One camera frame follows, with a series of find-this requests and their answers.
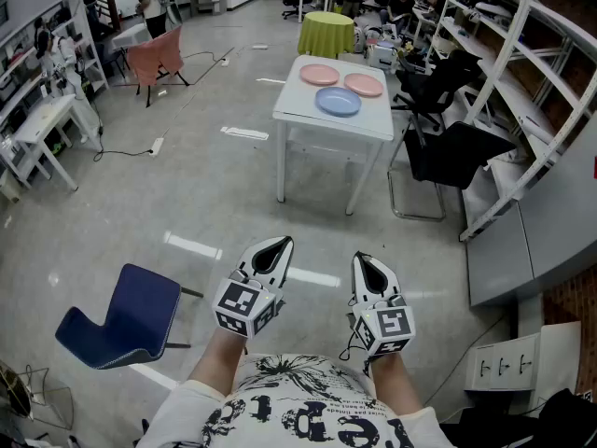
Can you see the black cloth stand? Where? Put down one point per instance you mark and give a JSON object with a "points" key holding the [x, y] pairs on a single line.
{"points": [[148, 98]]}

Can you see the person's white printed shirt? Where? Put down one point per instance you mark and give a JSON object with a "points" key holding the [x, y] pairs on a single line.
{"points": [[303, 418]]}

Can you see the black bag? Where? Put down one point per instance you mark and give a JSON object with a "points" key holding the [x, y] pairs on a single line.
{"points": [[559, 418]]}

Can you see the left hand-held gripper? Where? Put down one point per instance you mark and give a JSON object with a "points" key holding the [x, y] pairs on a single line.
{"points": [[238, 303]]}

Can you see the black metal-frame chair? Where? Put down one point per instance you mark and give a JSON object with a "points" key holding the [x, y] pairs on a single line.
{"points": [[448, 157]]}

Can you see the white metal shelf rack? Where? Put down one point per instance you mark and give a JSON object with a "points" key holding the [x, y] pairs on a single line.
{"points": [[503, 54]]}

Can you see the white folding table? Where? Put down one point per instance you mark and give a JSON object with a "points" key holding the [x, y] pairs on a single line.
{"points": [[336, 126]]}

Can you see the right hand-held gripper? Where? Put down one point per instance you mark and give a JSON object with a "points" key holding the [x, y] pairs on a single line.
{"points": [[392, 327]]}

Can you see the blue chair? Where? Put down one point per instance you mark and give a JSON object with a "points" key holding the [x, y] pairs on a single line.
{"points": [[135, 311]]}

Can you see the white desk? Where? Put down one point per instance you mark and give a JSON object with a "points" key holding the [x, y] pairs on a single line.
{"points": [[42, 119]]}

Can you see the white cloth-covered table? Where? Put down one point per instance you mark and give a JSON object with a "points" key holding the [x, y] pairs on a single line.
{"points": [[130, 35]]}

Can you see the blue big plate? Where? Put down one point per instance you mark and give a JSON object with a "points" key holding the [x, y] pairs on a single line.
{"points": [[338, 102]]}

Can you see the white round device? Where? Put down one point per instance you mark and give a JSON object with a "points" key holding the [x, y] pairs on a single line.
{"points": [[492, 9]]}

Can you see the pink big plate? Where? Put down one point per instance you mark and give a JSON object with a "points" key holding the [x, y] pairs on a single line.
{"points": [[319, 74], [364, 85]]}

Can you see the white storage shelf unit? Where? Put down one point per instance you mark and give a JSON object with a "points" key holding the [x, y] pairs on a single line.
{"points": [[32, 5]]}

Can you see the salmon pink chair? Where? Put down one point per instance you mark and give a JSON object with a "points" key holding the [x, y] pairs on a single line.
{"points": [[156, 59]]}

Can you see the white storage box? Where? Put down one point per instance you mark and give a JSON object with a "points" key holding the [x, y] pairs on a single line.
{"points": [[383, 56]]}

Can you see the person's right forearm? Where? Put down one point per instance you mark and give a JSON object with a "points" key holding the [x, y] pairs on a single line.
{"points": [[396, 385]]}

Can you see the black office chair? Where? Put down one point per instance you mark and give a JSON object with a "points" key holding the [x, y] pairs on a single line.
{"points": [[434, 82]]}

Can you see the person's left forearm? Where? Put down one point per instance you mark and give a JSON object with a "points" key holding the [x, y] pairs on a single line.
{"points": [[214, 362]]}

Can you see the green-covered round table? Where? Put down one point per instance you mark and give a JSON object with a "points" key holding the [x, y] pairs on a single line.
{"points": [[326, 33]]}

